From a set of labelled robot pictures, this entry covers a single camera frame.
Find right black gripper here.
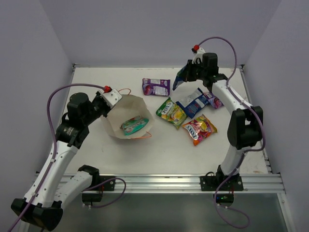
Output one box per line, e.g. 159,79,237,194
179,58,206,82

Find dark blue crisps bag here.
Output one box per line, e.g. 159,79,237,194
172,66,186,91

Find blue white chips bag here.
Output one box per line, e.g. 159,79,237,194
176,88,209,118

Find white paper bag orange handles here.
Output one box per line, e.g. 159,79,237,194
100,92,155,140

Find pink snack packet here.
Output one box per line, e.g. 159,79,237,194
204,92,223,109

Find green snack packet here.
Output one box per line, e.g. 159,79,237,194
120,116,149,136

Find yellow green candy packet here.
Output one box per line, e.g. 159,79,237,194
155,97,187,130

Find purple blue snack bar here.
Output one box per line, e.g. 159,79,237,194
142,78,170,97

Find orange fruit candy packet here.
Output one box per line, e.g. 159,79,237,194
182,114,217,146

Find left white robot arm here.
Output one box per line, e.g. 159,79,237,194
11,90,122,231

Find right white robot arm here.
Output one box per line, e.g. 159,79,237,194
181,51,264,190

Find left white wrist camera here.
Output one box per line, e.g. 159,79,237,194
101,89,122,108

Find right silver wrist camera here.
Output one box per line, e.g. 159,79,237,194
192,44,206,64

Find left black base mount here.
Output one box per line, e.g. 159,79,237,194
82,175,115,204

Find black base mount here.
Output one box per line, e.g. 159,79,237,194
199,172,244,206
82,175,115,204

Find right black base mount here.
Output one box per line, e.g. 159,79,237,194
199,172,244,206

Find aluminium front rail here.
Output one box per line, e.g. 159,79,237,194
33,173,285,194

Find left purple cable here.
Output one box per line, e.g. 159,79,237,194
7,83,112,232

